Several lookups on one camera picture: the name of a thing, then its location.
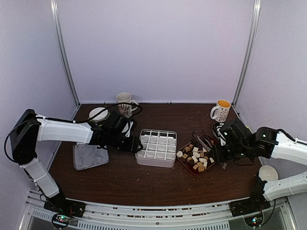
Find bunny print tin lid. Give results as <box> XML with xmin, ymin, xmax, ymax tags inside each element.
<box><xmin>73</xmin><ymin>144</ymin><xmax>109</xmax><ymax>171</ymax></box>

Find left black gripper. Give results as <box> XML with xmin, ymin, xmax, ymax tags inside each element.
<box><xmin>107</xmin><ymin>131</ymin><xmax>143</xmax><ymax>153</ymax></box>

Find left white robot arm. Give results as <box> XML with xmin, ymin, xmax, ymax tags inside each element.
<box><xmin>4</xmin><ymin>109</ymin><xmax>143</xmax><ymax>213</ymax></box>

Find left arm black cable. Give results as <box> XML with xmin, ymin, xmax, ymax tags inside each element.
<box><xmin>71</xmin><ymin>102</ymin><xmax>143</xmax><ymax>125</ymax></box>

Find light blue bowl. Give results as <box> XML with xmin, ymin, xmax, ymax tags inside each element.
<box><xmin>213</xmin><ymin>122</ymin><xmax>224</xmax><ymax>139</ymax></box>

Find white bowl off table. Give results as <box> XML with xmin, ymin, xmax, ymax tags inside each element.
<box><xmin>258</xmin><ymin>165</ymin><xmax>279</xmax><ymax>182</ymax></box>

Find metal tongs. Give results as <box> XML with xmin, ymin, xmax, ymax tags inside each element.
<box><xmin>191</xmin><ymin>128</ymin><xmax>228</xmax><ymax>170</ymax></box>

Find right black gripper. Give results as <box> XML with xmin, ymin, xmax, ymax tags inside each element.
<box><xmin>209</xmin><ymin>143</ymin><xmax>250</xmax><ymax>163</ymax></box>

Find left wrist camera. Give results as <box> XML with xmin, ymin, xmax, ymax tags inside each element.
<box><xmin>121</xmin><ymin>120</ymin><xmax>137</xmax><ymax>138</ymax></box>

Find yellow interior mug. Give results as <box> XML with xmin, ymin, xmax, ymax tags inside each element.
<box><xmin>210</xmin><ymin>99</ymin><xmax>231</xmax><ymax>123</ymax></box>

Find front metal rail base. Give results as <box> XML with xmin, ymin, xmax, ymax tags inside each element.
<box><xmin>17</xmin><ymin>199</ymin><xmax>298</xmax><ymax>230</ymax></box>

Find white divided tin box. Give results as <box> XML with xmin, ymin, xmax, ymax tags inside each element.
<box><xmin>135</xmin><ymin>129</ymin><xmax>177</xmax><ymax>168</ymax></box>

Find right aluminium frame post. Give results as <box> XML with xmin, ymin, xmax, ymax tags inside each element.
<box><xmin>232</xmin><ymin>0</ymin><xmax>261</xmax><ymax>107</ymax></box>

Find white bowl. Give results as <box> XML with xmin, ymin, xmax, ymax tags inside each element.
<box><xmin>89</xmin><ymin>107</ymin><xmax>108</xmax><ymax>122</ymax></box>

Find red chocolate tray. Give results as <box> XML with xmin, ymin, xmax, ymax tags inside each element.
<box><xmin>176</xmin><ymin>139</ymin><xmax>216</xmax><ymax>176</ymax></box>

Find tall coral print mug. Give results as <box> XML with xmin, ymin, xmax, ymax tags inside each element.
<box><xmin>116</xmin><ymin>92</ymin><xmax>139</xmax><ymax>118</ymax></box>

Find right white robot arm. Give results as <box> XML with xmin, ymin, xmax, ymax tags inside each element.
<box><xmin>209</xmin><ymin>119</ymin><xmax>307</xmax><ymax>212</ymax></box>

